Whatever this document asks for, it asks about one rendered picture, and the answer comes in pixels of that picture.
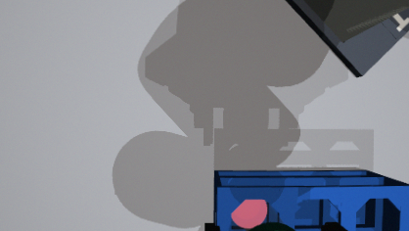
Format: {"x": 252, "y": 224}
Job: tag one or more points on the green-capped sample tube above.
{"x": 257, "y": 215}

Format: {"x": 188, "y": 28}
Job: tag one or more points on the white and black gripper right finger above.
{"x": 332, "y": 226}

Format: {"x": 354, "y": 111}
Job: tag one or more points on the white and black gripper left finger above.
{"x": 211, "y": 227}

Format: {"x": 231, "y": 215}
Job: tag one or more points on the blue tube rack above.
{"x": 302, "y": 201}

